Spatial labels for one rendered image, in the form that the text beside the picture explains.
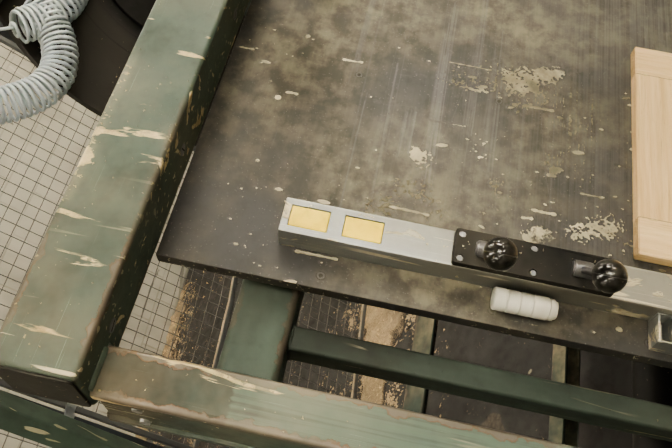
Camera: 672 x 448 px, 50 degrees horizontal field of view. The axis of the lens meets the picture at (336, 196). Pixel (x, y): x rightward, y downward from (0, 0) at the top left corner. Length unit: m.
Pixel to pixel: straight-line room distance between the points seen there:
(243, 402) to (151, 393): 0.10
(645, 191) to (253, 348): 0.57
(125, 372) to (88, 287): 0.10
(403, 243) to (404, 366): 0.16
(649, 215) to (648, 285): 0.12
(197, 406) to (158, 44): 0.49
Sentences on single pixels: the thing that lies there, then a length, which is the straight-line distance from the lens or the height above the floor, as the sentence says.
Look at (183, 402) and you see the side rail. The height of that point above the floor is 1.73.
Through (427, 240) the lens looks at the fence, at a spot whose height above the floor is 1.53.
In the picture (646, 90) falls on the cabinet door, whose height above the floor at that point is 1.28.
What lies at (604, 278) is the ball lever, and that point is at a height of 1.44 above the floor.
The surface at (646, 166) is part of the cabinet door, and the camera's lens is 1.11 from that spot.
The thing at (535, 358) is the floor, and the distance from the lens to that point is 2.88.
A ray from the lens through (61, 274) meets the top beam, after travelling 0.86.
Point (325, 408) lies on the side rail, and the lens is 0.83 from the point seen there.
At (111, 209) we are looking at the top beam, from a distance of 0.89.
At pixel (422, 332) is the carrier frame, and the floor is 0.79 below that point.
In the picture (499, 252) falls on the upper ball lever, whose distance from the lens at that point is 0.80.
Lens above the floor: 2.05
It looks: 26 degrees down
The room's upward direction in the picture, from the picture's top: 59 degrees counter-clockwise
